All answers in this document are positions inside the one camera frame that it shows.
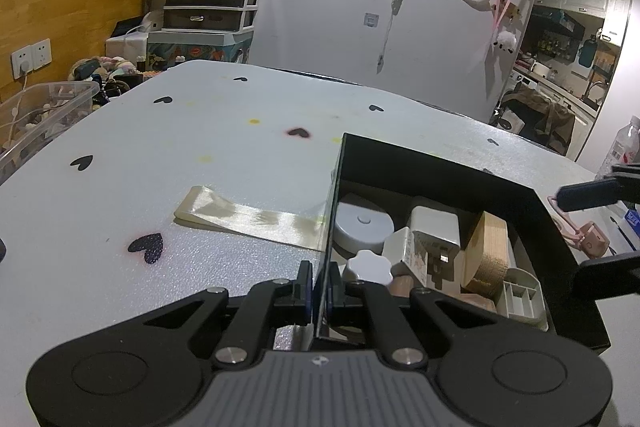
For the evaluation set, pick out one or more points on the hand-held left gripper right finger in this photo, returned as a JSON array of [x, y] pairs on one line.
[[350, 297]]

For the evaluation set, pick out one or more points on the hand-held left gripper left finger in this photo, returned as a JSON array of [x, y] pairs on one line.
[[302, 294]]

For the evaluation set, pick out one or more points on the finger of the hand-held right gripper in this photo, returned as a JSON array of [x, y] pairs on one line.
[[610, 277], [585, 196]]

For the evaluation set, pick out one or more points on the white flower-shaped knob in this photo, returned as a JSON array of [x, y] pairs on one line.
[[370, 267]]

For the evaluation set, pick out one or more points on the white small printed box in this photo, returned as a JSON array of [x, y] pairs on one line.
[[400, 252]]

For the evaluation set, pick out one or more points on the white round lamp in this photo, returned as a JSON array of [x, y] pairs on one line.
[[362, 222]]

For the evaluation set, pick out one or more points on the white organizer tray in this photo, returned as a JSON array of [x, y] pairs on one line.
[[520, 302]]

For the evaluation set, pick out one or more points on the white charger adapter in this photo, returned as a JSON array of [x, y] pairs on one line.
[[432, 227]]

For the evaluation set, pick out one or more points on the rounded wooden block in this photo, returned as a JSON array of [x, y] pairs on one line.
[[487, 252]]

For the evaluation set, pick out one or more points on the black storage box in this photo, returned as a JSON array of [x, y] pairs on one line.
[[440, 172]]

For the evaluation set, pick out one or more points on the small wooden piece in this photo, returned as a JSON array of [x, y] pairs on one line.
[[401, 286]]

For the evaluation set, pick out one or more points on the blue and white packet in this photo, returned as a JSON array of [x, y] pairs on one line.
[[634, 217]]

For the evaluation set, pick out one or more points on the clear water bottle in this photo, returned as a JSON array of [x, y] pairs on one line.
[[627, 147]]

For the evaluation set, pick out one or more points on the brown jacket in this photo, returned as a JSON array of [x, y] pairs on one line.
[[540, 107]]

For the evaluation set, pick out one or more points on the teal hanging bottle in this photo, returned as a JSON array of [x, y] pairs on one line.
[[587, 52]]

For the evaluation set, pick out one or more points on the black kitchen shelf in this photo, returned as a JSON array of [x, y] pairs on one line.
[[555, 29]]

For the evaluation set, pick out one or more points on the white hanging plush toy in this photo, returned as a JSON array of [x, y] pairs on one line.
[[506, 42]]

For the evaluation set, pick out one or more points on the pink ribbon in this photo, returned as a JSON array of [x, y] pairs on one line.
[[505, 2]]

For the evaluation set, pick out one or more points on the colourful printed box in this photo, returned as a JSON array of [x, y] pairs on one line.
[[200, 52]]

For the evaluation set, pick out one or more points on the pile of plush toys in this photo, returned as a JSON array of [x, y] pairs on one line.
[[115, 69]]

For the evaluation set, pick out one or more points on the white storage box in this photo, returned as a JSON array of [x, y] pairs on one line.
[[125, 49]]

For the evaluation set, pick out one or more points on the white small appliance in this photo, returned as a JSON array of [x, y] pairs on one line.
[[152, 21]]

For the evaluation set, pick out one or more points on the clear plastic storage bin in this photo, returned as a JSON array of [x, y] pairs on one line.
[[45, 117]]

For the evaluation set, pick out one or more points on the black flat case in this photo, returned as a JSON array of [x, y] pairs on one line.
[[129, 29]]

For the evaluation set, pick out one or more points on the grey wall switch plate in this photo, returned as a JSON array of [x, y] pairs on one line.
[[371, 20]]

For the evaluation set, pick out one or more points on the white wall socket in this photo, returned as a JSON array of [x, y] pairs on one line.
[[40, 54]]

